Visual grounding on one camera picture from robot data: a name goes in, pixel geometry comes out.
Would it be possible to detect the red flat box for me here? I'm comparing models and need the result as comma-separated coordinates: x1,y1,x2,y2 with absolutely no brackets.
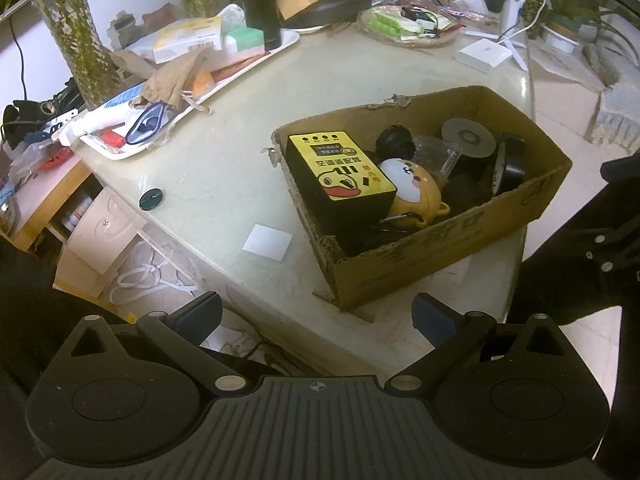
212,52,266,81

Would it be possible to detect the white charging cable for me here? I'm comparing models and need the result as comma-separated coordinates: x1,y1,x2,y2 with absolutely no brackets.
497,0,549,41

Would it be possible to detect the white paper square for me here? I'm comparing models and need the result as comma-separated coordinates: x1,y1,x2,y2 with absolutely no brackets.
243,224,293,263

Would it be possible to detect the white blue tube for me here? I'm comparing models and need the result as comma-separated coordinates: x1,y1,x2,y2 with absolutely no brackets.
57,84,149,143

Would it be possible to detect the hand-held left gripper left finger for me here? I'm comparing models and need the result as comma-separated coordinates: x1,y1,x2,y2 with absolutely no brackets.
70,290,253,395

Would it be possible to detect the green pink tissue pack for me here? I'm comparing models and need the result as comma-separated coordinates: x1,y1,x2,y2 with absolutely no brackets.
220,26,266,56

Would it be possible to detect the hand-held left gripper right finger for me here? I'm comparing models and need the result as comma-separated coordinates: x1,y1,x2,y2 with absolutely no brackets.
385,292,581,394

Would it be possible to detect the clear plastic lid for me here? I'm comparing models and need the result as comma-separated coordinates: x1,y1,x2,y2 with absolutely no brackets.
412,135,464,179

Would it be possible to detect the potted green plant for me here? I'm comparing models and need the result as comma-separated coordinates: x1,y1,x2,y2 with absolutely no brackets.
530,0,640,56

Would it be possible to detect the brown cardboard box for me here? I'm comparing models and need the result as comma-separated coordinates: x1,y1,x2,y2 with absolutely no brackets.
260,85,574,311

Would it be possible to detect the black round connector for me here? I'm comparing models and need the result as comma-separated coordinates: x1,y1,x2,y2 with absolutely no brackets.
375,125,416,161

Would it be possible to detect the orange packet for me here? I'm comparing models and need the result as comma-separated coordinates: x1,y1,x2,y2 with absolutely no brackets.
190,67,216,99

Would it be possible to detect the white plastic tray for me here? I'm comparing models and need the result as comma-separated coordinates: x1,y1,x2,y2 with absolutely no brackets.
70,27,301,162

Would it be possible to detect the dark green round disc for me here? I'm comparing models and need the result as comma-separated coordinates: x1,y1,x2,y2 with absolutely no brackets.
139,187,164,212

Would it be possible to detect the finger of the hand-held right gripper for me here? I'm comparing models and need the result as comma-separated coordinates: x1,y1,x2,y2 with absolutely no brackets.
601,159,640,186
582,220,640,286

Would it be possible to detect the yellow white carton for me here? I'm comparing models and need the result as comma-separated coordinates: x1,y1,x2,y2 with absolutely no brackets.
151,16,224,65

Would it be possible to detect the clear bottle black cap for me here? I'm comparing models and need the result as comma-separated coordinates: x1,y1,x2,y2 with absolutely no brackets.
110,10,139,51

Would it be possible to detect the glass dish with green packets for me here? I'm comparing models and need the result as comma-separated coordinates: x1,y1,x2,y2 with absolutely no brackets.
356,4,461,50

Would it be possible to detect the black small pouch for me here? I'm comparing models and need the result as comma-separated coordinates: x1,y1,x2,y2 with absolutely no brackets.
400,5,436,24

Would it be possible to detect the yellow bear toy keychain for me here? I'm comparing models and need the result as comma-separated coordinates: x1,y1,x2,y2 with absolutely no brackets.
372,157,451,234

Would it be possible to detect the burlap drawstring pouch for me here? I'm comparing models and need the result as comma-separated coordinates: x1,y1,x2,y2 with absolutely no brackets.
131,50,211,114

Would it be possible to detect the wooden side table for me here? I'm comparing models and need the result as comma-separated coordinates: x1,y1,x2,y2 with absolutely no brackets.
0,152,108,256

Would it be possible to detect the beige drawer cabinet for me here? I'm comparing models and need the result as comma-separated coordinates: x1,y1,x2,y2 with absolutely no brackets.
52,187,149,301

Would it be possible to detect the blue rimmed pouch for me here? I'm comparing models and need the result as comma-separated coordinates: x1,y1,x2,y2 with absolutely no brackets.
122,101,171,146

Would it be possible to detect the black power adapter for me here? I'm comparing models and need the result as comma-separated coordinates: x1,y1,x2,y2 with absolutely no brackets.
286,131,399,237

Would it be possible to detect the white handheld gimbal tripod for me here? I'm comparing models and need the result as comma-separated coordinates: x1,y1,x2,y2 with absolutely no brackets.
467,0,536,71

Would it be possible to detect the tall glass vase with bamboo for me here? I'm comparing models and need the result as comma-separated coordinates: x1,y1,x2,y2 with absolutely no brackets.
0,0,126,111

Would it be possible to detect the white floor cable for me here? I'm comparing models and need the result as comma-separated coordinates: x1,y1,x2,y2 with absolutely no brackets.
107,240,201,306

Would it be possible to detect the white small box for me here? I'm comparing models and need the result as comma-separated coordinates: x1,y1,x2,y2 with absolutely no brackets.
455,37,512,72

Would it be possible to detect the black thermos bottle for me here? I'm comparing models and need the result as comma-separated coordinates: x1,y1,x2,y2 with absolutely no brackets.
236,0,282,52

